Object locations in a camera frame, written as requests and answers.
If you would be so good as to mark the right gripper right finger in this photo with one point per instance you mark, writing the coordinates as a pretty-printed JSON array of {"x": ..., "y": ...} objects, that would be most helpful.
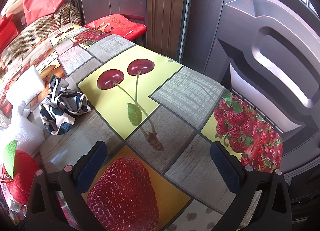
[{"x": 239, "y": 180}]

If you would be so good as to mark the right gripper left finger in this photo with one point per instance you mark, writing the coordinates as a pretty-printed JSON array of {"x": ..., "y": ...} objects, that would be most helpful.
[{"x": 76, "y": 180}]

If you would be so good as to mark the red plush apple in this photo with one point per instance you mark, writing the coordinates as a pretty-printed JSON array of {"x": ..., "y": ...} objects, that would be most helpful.
[{"x": 18, "y": 172}]

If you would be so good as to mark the white foam sheet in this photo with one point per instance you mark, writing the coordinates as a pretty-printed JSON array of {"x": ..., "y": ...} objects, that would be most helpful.
[{"x": 28, "y": 135}]

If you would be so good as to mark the black white patterned cloth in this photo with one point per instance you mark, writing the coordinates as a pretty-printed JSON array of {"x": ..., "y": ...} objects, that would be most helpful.
[{"x": 61, "y": 107}]

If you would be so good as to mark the white foam block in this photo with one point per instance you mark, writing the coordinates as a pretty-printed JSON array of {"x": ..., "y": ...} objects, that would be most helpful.
[{"x": 25, "y": 87}]

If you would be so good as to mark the fruit pattern tablecloth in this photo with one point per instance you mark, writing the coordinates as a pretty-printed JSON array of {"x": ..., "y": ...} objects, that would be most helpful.
[{"x": 149, "y": 107}]

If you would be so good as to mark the dark wooden door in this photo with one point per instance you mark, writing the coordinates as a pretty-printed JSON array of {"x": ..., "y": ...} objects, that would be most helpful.
[{"x": 265, "y": 51}]

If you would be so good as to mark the flat red bag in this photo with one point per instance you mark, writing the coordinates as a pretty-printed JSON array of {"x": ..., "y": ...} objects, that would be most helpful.
[{"x": 119, "y": 25}]

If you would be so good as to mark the red tote bag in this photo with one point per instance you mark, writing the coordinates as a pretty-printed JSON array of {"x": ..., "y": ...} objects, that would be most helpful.
[{"x": 8, "y": 31}]

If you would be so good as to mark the plaid covered bench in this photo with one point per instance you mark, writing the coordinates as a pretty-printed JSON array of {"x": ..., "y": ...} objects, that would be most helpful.
[{"x": 37, "y": 31}]

